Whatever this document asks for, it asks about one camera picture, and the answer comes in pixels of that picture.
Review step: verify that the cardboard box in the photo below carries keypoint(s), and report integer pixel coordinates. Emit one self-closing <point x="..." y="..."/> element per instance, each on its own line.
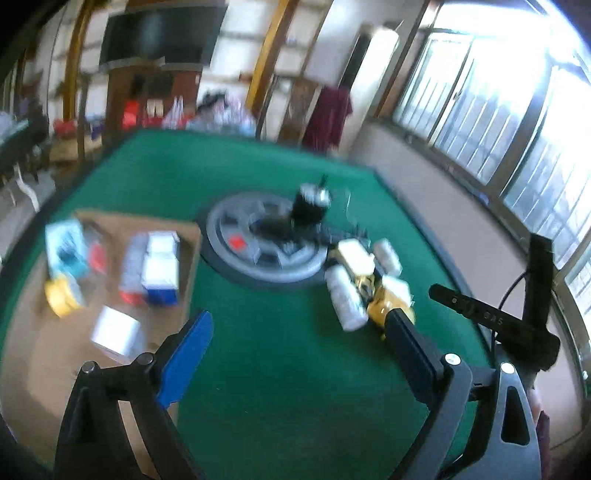
<point x="27" y="369"/>

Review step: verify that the grey round table centre panel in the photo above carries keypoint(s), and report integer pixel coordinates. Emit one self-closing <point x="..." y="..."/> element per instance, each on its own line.
<point x="231" y="230"/>

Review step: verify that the large white pill bottle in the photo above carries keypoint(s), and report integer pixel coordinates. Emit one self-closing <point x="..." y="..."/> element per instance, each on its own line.
<point x="346" y="300"/>

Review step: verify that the plastic bags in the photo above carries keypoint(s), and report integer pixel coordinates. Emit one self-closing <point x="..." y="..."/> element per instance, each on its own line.
<point x="221" y="115"/>

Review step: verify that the black electric motor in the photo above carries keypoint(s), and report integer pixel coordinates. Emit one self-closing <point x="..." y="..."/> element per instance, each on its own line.
<point x="307" y="210"/>

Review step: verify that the black television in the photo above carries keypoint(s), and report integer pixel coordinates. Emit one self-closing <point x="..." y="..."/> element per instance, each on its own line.
<point x="161" y="32"/>

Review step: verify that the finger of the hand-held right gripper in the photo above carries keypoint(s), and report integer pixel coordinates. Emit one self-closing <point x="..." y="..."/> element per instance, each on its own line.
<point x="540" y="277"/>
<point x="471" y="309"/>

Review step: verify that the window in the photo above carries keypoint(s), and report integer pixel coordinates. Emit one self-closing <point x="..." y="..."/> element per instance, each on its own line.
<point x="485" y="115"/>

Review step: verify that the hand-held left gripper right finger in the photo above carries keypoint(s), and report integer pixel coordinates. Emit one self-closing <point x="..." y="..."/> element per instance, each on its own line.
<point x="415" y="355"/>

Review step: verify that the small white bottle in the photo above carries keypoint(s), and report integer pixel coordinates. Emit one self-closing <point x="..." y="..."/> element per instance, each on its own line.
<point x="388" y="256"/>

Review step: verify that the pale yellow block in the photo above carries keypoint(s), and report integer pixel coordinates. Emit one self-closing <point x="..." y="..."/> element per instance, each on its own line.
<point x="355" y="256"/>

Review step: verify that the white power adapter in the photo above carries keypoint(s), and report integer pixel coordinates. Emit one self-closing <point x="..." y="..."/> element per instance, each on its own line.
<point x="115" y="330"/>

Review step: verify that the red grey small box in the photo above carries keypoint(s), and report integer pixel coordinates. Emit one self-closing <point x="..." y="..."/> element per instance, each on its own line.
<point x="98" y="257"/>

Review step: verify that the teal white package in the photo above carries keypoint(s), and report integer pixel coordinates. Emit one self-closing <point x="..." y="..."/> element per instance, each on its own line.
<point x="69" y="251"/>

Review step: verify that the yellow plastic object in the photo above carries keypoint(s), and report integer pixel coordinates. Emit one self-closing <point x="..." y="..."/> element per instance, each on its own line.
<point x="62" y="297"/>

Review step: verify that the person's right forearm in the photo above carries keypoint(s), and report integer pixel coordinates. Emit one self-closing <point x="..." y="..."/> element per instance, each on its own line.
<point x="542" y="429"/>

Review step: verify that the white red medicine box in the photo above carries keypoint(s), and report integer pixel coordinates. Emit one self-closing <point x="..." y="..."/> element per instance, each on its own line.
<point x="131" y="272"/>

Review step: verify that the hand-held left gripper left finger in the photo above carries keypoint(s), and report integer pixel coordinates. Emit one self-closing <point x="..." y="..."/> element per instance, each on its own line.
<point x="184" y="360"/>

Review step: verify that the maroon cloth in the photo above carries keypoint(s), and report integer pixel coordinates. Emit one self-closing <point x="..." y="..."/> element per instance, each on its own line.
<point x="328" y="120"/>

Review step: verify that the white green blue medicine box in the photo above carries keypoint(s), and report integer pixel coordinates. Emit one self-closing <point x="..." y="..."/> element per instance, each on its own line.
<point x="159" y="277"/>

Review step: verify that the wooden television cabinet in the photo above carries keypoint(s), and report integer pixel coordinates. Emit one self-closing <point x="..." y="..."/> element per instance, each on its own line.
<point x="120" y="101"/>

